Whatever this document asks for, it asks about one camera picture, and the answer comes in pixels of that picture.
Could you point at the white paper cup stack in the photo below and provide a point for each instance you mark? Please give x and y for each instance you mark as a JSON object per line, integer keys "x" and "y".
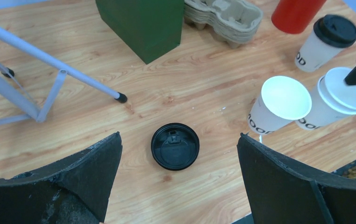
{"x": 332, "y": 100}

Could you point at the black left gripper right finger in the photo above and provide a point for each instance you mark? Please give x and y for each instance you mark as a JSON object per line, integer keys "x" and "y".
{"x": 282, "y": 190}

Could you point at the black coffee cup lid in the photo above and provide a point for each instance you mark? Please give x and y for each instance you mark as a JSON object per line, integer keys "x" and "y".
{"x": 335, "y": 30}

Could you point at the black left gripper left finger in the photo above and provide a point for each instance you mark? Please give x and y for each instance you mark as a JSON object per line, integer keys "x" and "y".
{"x": 72, "y": 190}

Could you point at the white tripod stand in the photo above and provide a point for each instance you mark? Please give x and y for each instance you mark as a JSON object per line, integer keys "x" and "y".
{"x": 12, "y": 86}

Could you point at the red cylindrical straw holder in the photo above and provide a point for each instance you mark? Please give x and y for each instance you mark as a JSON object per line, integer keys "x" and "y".
{"x": 293, "y": 16}

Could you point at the green paper bag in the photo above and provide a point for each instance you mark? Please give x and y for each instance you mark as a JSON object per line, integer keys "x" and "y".
{"x": 151, "y": 28}

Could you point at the white paper coffee cup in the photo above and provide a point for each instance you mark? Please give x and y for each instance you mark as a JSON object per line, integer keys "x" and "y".
{"x": 314, "y": 53}

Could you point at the cardboard cup carrier stack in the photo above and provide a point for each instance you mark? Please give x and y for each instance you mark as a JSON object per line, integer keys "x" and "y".
{"x": 233, "y": 21}

